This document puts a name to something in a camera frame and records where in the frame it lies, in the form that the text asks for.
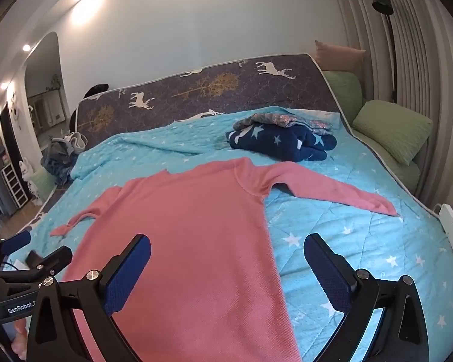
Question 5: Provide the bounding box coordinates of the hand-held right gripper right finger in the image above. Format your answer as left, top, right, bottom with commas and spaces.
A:
303, 233, 431, 362

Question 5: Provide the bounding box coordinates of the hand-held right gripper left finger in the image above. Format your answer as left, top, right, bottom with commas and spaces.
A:
24, 233, 152, 362

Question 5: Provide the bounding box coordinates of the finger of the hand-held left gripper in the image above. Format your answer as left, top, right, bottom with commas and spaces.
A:
24, 245, 73, 278
0, 230, 32, 268

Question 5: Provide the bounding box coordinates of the pink sweater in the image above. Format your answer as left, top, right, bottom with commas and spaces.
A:
49, 157, 401, 362

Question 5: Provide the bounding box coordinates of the grey blue clothes pile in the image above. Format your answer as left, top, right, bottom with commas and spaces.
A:
41, 138, 80, 185

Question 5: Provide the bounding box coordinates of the person's left hand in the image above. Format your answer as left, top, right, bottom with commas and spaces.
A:
13, 319, 28, 361

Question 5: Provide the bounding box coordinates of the white shelf rack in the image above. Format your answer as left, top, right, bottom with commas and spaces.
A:
1, 165, 29, 208

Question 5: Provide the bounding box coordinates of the light blue star blanket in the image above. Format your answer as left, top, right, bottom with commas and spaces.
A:
8, 107, 453, 362

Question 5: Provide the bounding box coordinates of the pale green cushion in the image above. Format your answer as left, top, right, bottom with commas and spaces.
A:
32, 170, 57, 200

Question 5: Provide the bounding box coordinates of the white plush toy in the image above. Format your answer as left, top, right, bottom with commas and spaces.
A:
19, 160, 38, 197

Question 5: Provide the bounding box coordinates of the white cloth bag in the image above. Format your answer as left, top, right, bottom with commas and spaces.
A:
62, 131, 87, 153

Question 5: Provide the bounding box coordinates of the navy star garment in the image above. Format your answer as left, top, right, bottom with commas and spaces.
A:
226, 122, 338, 163

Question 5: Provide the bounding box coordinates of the grey floral garment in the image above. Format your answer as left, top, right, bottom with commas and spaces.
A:
232, 112, 335, 136

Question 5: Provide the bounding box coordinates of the large green pillow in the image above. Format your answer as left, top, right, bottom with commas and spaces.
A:
352, 100, 433, 166

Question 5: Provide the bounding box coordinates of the small green pillow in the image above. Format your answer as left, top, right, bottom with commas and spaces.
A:
322, 70, 364, 121

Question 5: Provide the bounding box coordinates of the deer print mattress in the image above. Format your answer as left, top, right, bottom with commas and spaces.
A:
8, 53, 442, 242

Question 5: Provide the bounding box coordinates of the peach pillow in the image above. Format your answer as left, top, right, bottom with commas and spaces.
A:
314, 40, 367, 72

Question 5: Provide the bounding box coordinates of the beige curtain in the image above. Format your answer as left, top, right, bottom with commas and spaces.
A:
326, 0, 453, 212

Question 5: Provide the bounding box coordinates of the black floor lamp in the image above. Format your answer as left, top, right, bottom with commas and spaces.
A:
372, 0, 398, 103

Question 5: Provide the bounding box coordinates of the white wall decoration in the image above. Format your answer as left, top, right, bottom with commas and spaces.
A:
8, 94, 22, 129

